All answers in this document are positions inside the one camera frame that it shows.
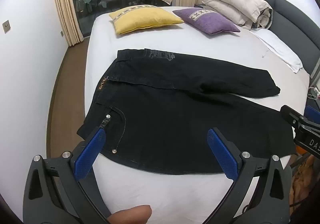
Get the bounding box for purple cushion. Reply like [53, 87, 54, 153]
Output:
[172, 8, 241, 35]

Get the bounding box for brown fluffy cloth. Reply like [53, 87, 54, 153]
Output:
[292, 154, 316, 216]

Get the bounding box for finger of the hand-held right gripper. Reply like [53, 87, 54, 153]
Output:
[280, 105, 320, 137]

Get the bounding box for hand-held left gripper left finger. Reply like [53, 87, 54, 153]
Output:
[22, 127, 112, 224]

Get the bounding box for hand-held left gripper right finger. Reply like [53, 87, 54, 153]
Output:
[206, 128, 293, 224]

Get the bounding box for person's left hand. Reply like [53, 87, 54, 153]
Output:
[107, 205, 152, 224]

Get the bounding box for dark grey bed headboard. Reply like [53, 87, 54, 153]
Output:
[223, 0, 320, 76]

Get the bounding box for white charging cables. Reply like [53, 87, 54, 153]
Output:
[308, 85, 320, 100]

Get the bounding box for blue box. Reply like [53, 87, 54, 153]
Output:
[304, 105, 320, 125]

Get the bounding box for folded beige duvet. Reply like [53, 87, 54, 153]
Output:
[196, 0, 273, 30]

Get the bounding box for white pillow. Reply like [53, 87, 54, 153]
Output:
[251, 28, 304, 74]

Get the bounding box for black denim pants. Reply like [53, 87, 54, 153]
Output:
[76, 49, 297, 175]

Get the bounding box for yellow cushion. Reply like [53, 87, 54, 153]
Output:
[109, 4, 185, 35]

